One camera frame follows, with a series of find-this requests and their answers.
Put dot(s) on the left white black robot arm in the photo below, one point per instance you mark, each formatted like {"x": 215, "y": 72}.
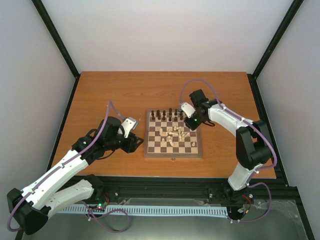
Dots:
{"x": 36, "y": 203}

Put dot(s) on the black frame post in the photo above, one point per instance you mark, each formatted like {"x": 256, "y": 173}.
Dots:
{"x": 44, "y": 15}
{"x": 283, "y": 26}

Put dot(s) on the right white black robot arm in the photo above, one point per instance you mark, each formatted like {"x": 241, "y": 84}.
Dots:
{"x": 252, "y": 139}

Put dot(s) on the black aluminium frame rail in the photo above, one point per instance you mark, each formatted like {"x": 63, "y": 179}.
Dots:
{"x": 216, "y": 190}

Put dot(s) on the wooden chess board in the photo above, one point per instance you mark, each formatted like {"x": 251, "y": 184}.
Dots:
{"x": 181, "y": 135}

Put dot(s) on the right black frame post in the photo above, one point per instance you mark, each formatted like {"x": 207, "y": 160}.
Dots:
{"x": 283, "y": 26}

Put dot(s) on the light lying chess piece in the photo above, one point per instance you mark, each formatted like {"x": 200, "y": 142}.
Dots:
{"x": 170, "y": 139}

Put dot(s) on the light blue slotted cable duct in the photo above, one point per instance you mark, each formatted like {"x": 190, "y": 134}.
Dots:
{"x": 160, "y": 211}

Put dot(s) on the left black frame post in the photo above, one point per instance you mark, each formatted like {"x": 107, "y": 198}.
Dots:
{"x": 44, "y": 15}

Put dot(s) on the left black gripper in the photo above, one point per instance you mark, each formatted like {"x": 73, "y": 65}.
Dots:
{"x": 132, "y": 146}

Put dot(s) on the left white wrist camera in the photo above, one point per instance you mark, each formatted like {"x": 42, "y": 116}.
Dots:
{"x": 129, "y": 124}

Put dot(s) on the dark chess pieces row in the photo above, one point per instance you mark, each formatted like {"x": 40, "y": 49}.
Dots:
{"x": 165, "y": 115}

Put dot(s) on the green lit circuit board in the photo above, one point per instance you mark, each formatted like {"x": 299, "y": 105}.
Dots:
{"x": 101, "y": 205}

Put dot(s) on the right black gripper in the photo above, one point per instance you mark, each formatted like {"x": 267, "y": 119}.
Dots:
{"x": 192, "y": 126}

